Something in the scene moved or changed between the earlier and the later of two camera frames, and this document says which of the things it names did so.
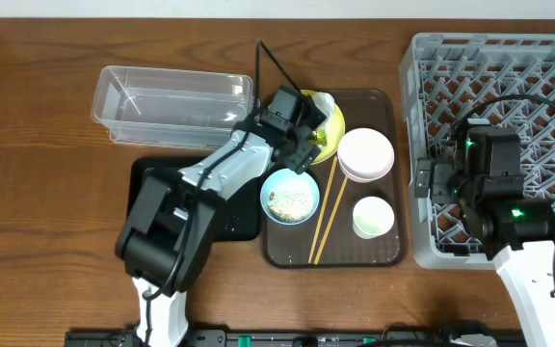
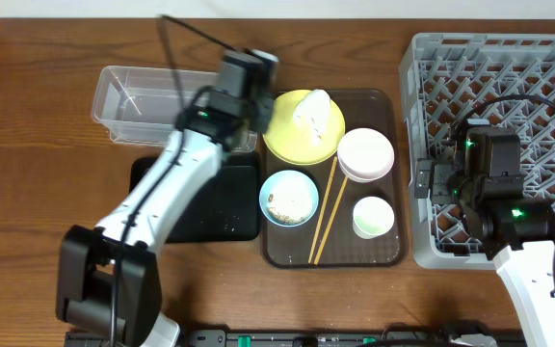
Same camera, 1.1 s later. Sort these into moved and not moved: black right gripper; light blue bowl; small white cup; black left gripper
Moved: black left gripper
Not moved: black right gripper; small white cup; light blue bowl
